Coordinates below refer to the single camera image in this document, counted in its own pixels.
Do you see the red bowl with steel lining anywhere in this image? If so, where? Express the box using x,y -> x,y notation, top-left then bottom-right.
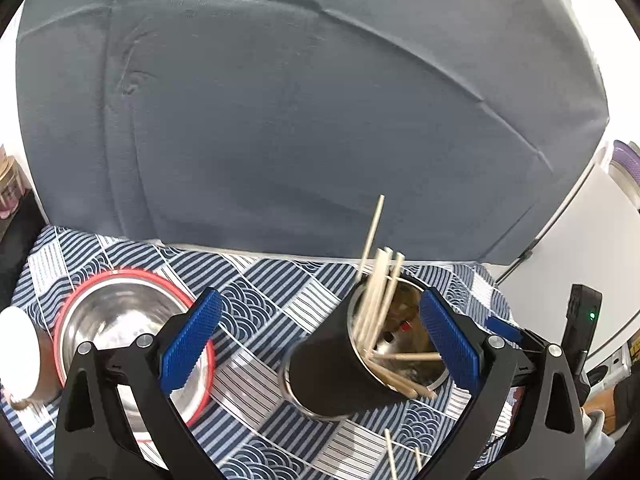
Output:
52,268 -> 218,428

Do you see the person's right forearm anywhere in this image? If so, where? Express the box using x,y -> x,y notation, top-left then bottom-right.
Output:
582,407 -> 617,468

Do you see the purple lidded container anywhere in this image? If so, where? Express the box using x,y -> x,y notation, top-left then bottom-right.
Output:
611,139 -> 640,211

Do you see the white cabinet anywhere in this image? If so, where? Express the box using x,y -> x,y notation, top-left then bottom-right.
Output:
492,135 -> 640,361

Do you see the cluttered shelf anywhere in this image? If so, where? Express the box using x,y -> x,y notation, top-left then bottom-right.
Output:
0,142 -> 31,221

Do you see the set of pale chopsticks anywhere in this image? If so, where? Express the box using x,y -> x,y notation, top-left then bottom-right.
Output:
350,195 -> 443,401

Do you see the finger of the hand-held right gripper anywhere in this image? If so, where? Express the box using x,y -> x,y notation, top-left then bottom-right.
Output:
485,316 -> 551,356

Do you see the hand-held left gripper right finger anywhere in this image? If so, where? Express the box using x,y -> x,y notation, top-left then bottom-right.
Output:
419,289 -> 587,480

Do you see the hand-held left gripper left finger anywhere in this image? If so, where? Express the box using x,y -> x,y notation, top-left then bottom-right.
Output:
54,287 -> 224,480

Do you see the brown mug white inside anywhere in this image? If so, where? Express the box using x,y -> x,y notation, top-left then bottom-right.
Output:
0,306 -> 63,411

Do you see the grey sofa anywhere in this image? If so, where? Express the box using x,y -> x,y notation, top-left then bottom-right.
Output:
15,0 -> 611,266

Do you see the black steel-rimmed cup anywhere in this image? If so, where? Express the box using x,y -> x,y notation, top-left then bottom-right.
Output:
280,272 -> 453,422

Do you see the navy patterned tablecloth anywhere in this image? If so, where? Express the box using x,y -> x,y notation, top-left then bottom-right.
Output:
0,225 -> 526,480

